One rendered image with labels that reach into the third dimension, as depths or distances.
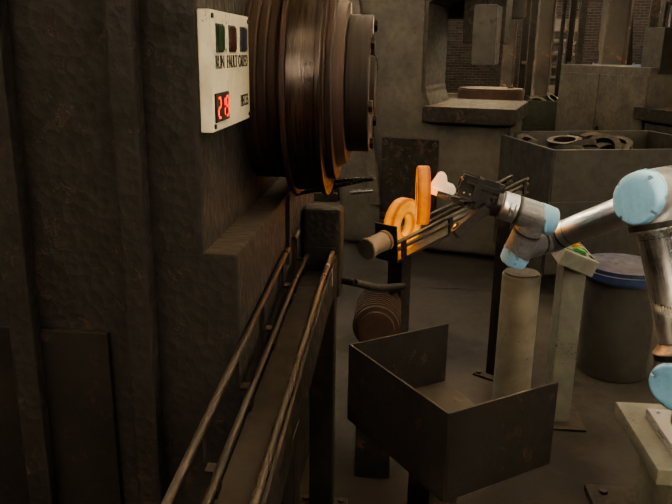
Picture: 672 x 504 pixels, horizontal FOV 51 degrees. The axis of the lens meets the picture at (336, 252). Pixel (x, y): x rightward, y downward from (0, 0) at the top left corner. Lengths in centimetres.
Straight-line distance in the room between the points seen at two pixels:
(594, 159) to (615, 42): 679
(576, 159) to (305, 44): 244
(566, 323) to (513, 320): 18
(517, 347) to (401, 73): 228
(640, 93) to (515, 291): 325
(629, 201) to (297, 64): 79
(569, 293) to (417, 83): 216
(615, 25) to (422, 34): 640
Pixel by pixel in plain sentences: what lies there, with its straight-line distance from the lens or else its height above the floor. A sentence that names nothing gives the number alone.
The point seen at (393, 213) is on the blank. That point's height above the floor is 75.
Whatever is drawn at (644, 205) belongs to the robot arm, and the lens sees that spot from 166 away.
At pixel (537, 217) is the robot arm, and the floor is 78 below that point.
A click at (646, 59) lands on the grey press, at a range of 543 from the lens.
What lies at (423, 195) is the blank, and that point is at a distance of 179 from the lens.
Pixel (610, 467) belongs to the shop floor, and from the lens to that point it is 235.
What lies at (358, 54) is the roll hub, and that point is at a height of 118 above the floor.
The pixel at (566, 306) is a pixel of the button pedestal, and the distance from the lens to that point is 236.
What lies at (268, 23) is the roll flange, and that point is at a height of 123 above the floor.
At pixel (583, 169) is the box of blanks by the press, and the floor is 65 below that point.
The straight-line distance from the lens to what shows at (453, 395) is 128.
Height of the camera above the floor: 118
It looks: 16 degrees down
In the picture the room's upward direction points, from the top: 1 degrees clockwise
